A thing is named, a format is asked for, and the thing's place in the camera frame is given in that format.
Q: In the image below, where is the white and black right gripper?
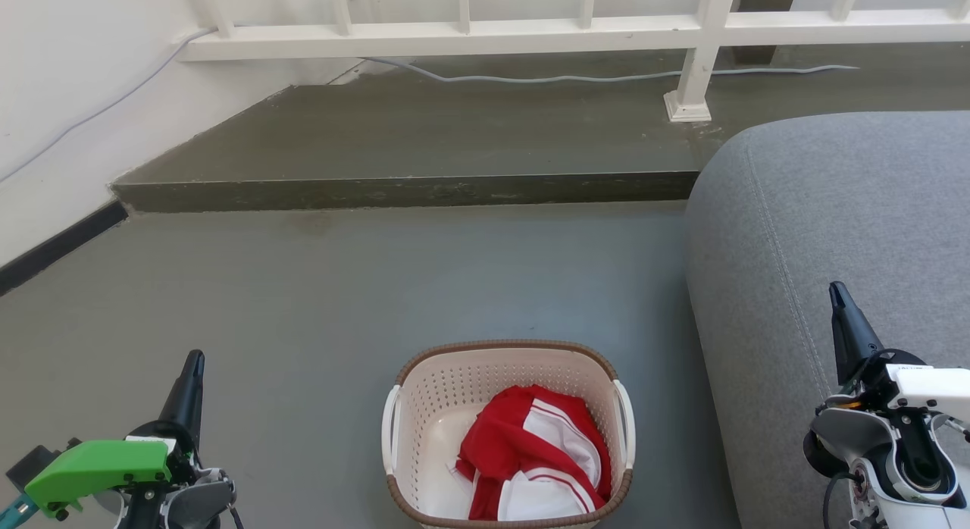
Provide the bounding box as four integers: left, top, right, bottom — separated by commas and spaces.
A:
828, 281, 970, 425

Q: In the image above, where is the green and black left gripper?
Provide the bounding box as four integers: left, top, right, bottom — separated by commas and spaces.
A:
24, 350, 206, 519

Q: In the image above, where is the beige perforated plastic laundry basket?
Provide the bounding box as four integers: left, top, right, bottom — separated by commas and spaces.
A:
381, 340, 636, 529

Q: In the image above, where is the grey fabric sofa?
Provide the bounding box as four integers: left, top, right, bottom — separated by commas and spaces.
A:
684, 111, 970, 529

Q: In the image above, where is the teal connector piece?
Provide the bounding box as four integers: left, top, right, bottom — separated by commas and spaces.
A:
0, 493, 37, 527

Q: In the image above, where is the red and white garment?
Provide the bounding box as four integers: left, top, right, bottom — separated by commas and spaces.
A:
455, 385, 613, 522

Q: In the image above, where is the white wooden railing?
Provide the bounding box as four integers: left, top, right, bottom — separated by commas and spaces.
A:
178, 0, 970, 123

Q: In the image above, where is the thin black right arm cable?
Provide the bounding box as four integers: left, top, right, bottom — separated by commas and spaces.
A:
822, 472, 861, 529

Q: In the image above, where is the black wall baseboard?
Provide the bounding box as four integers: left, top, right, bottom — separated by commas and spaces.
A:
0, 201, 130, 296

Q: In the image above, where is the light grey cable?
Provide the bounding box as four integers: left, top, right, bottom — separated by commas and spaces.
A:
0, 27, 859, 183

